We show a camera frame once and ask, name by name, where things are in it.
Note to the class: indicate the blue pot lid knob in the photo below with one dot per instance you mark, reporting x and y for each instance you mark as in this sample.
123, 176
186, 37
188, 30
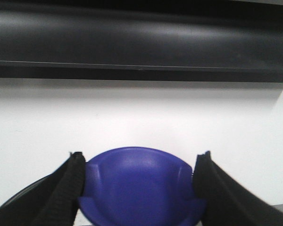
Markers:
138, 186

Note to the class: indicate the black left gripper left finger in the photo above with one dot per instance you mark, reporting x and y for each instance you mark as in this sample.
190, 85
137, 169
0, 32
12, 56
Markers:
49, 201

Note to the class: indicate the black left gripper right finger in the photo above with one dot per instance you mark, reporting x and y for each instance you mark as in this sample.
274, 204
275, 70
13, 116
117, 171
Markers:
228, 202

